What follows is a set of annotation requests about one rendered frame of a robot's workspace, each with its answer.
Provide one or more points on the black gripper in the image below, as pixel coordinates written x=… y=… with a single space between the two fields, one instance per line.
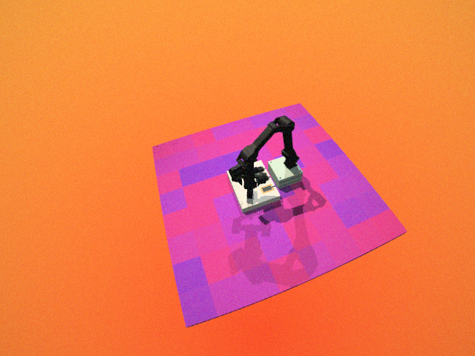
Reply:
x=261 y=177

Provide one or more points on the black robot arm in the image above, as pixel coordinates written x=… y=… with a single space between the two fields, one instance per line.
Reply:
x=250 y=152

